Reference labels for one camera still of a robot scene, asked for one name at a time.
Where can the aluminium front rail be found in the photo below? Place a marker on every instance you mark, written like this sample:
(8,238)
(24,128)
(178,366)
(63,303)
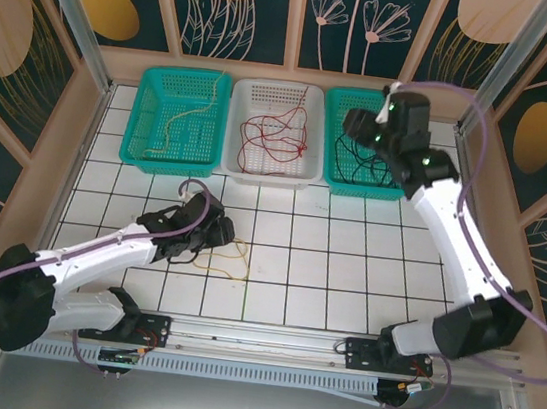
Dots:
(256,338)

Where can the aluminium table side rail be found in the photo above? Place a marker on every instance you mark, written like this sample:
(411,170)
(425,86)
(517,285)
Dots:
(466,144)
(93,125)

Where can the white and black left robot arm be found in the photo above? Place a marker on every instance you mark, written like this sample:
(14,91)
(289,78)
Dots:
(96,252)

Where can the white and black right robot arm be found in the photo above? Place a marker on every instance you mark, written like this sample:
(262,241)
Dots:
(450,238)

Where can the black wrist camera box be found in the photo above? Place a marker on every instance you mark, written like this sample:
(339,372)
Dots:
(225,232)
(361,128)

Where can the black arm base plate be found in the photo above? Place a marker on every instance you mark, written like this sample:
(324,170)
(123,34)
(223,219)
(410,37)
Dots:
(359,357)
(156,330)

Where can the teal plastic mesh basket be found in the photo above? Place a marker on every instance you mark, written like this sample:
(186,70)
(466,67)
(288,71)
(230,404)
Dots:
(330,121)
(132,145)

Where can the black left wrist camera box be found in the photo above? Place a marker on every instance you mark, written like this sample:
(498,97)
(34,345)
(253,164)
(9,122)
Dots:
(225,232)

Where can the small black circuit board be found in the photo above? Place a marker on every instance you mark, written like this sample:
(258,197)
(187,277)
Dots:
(118,356)

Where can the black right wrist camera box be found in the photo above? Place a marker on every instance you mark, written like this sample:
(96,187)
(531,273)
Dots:
(361,128)

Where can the white plastic mesh basket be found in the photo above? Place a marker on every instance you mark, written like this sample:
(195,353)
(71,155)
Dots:
(277,180)

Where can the aluminium corner post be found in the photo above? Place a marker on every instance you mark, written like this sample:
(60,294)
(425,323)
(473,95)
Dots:
(504,63)
(76,17)

